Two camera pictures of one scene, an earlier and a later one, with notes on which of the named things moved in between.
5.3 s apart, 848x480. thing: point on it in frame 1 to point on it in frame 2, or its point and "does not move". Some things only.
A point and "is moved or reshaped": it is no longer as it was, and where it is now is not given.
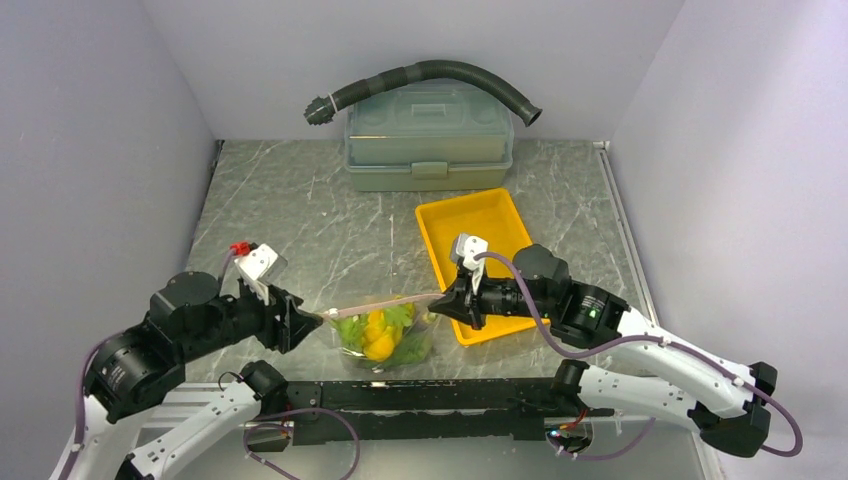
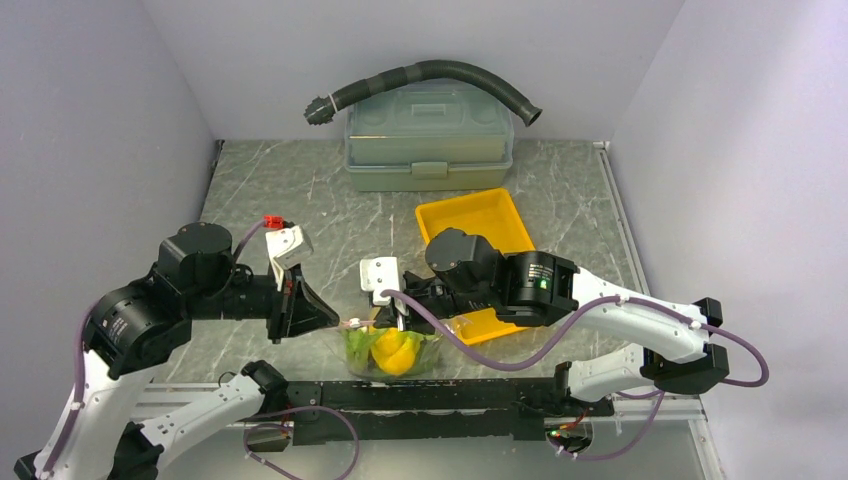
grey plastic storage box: x=438 y=135 does not move
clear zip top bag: x=386 y=335 is moved or reshaped
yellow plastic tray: x=494 y=218 does not move
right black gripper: x=460 y=304 to x=415 y=322
